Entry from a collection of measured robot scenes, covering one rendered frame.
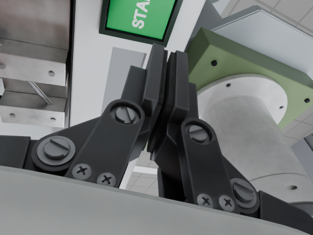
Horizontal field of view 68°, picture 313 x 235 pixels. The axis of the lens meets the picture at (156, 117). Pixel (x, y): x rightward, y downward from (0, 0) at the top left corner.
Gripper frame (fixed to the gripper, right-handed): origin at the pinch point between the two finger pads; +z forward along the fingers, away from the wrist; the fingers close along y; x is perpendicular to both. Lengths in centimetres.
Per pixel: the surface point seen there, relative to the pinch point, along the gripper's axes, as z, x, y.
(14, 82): 15.6, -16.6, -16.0
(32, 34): 16.2, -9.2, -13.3
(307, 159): 125, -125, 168
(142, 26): 10.1, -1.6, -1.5
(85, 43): 9.6, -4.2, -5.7
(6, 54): 13.1, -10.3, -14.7
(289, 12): 124, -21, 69
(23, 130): 21.1, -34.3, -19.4
